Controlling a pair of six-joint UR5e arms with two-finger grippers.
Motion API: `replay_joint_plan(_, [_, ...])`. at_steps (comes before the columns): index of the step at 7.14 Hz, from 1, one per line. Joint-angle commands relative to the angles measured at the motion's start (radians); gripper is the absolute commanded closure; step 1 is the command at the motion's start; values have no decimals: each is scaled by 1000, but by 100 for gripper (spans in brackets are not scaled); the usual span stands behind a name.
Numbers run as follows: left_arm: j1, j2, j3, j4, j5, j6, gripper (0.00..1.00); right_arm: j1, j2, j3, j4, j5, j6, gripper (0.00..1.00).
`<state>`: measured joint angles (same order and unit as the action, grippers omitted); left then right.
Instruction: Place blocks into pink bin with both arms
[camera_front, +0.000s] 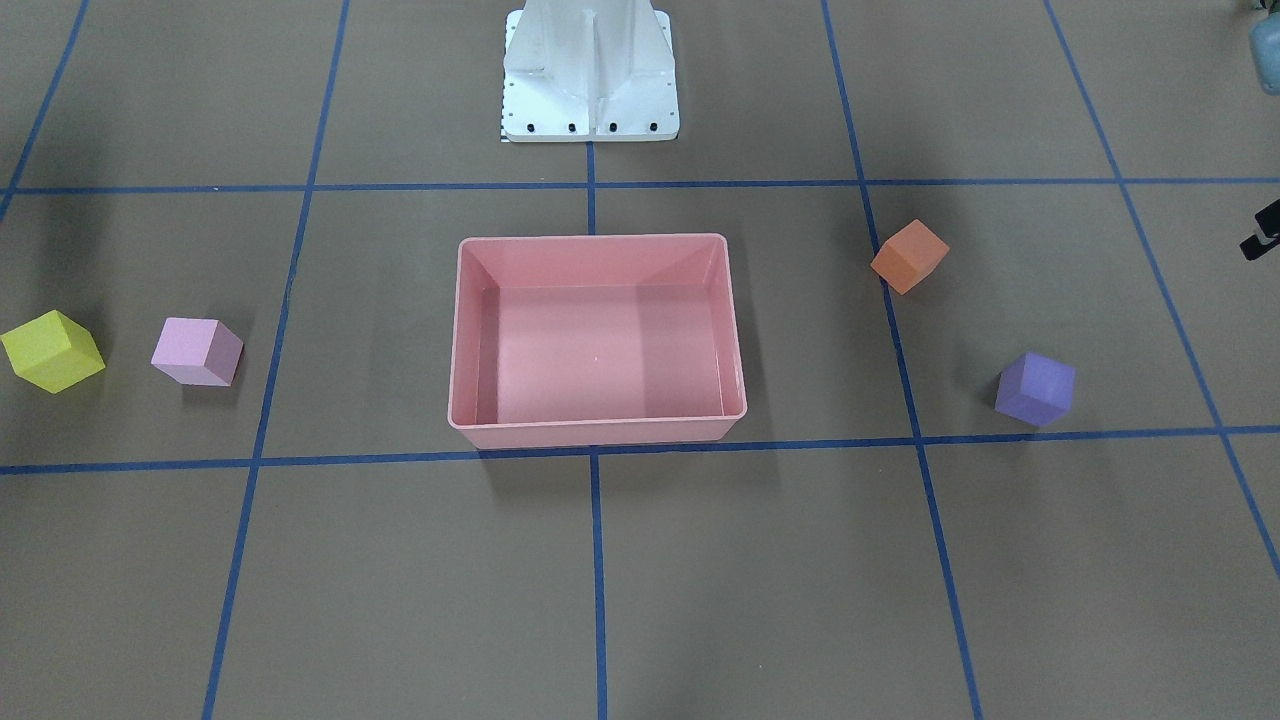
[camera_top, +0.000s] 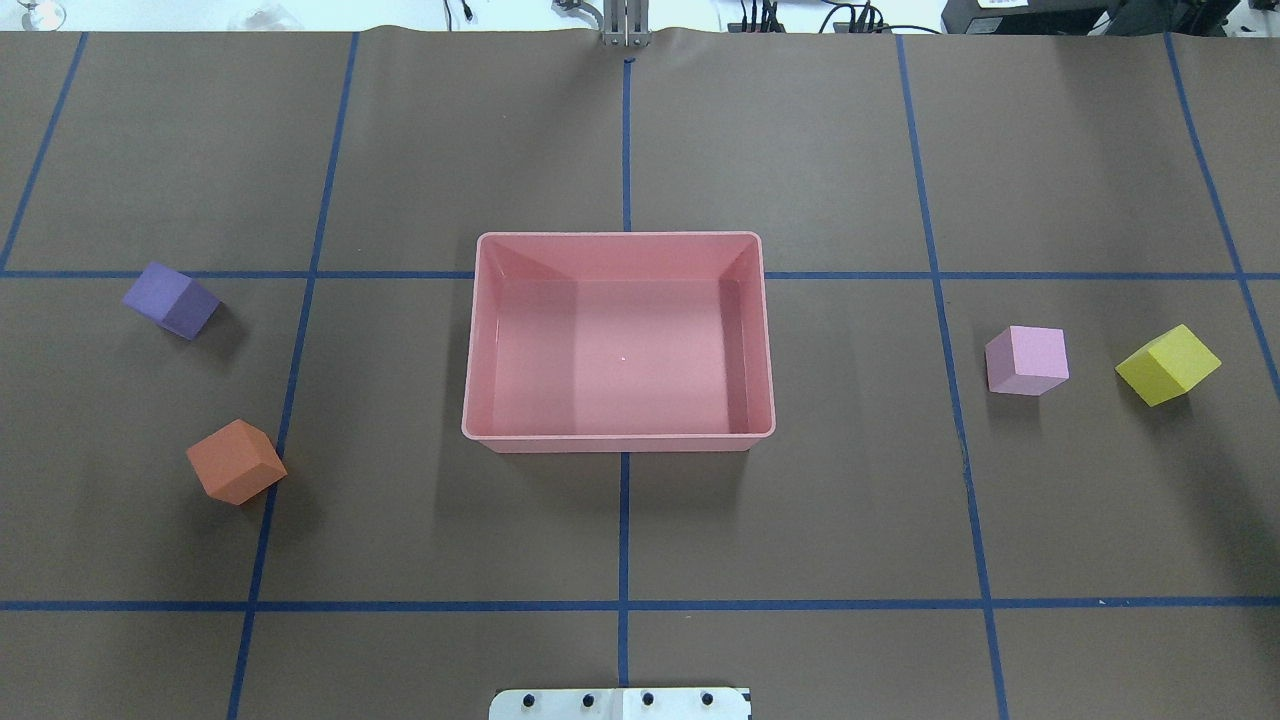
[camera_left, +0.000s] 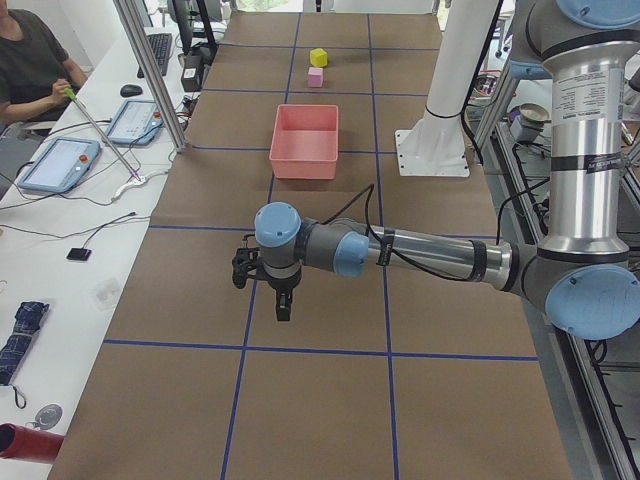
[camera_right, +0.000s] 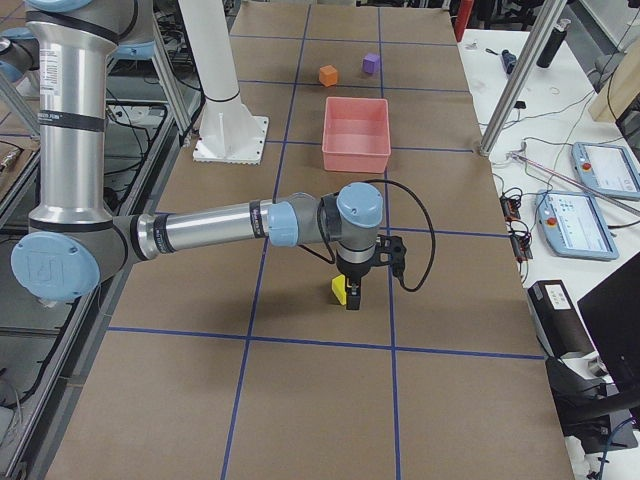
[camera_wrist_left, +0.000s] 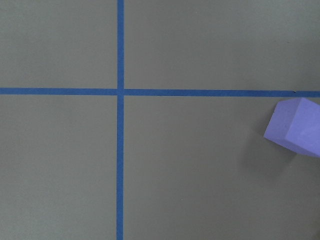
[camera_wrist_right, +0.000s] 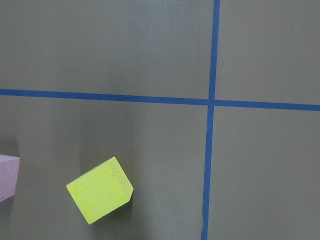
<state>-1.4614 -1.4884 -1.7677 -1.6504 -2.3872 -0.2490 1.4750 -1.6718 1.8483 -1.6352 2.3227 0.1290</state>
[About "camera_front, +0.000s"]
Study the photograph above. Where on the pink plastic bin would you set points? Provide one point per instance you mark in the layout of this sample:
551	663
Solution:
598	339

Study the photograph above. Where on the pink cube block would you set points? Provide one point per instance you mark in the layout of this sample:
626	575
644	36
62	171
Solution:
197	352

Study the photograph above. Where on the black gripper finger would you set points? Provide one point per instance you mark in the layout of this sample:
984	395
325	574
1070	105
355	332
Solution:
1265	237

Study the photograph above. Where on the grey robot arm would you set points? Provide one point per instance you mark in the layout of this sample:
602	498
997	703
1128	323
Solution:
1264	42

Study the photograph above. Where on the white metal camera stand base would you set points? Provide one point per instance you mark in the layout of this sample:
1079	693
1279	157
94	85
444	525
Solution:
589	71

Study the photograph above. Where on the orange cube block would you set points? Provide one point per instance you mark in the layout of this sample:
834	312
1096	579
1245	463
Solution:
909	256

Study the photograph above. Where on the purple cube block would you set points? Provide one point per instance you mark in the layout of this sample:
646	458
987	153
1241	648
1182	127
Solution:
1035	389

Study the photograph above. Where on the yellow cube block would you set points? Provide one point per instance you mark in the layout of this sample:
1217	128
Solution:
52	352

